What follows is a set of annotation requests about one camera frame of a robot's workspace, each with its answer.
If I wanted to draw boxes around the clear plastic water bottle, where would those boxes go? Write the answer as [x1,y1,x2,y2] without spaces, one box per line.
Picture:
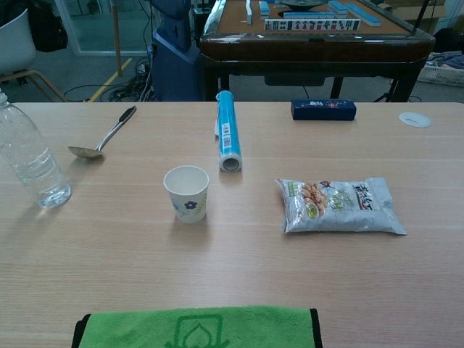
[0,88,73,209]

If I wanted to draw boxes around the flower print paper cup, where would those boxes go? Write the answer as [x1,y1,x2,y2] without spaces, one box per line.
[162,165,210,224]

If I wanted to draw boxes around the blue plastic wrap roll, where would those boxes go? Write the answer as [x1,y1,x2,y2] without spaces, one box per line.
[212,91,243,173]

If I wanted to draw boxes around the dark blue rectangular box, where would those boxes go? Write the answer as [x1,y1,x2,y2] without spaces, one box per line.
[291,98,357,122]

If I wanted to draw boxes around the silver peanut snack bag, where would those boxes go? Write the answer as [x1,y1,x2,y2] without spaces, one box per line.
[273,176,407,236]

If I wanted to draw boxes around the blue machine base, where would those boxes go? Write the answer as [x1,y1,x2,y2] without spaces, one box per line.
[150,0,204,102]

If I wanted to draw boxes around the dark wooden mahjong table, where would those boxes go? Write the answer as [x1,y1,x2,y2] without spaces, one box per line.
[198,0,436,103]

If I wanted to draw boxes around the face-up mahjong tile row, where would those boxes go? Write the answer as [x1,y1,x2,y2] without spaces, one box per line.
[263,18,362,32]

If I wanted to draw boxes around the green microfiber cloth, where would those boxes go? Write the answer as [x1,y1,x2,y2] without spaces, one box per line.
[71,306,323,348]

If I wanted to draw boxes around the wooden pole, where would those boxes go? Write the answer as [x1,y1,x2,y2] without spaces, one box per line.
[111,0,123,77]

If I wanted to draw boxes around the round white grommet cover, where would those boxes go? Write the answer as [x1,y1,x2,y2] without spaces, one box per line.
[398,111,433,128]

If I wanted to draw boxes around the white plastic basket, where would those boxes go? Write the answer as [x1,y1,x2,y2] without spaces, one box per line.
[416,52,464,88]

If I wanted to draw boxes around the black bag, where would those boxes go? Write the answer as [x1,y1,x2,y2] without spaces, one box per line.
[27,0,69,54]

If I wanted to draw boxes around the white chair wooden legs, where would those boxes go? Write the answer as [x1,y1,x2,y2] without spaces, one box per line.
[0,7,68,104]

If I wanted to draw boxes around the black floor cable bundle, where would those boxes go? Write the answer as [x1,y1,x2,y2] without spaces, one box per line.
[68,54,157,103]

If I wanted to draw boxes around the metal ladle black handle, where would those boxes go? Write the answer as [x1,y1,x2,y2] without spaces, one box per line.
[67,105,138,160]

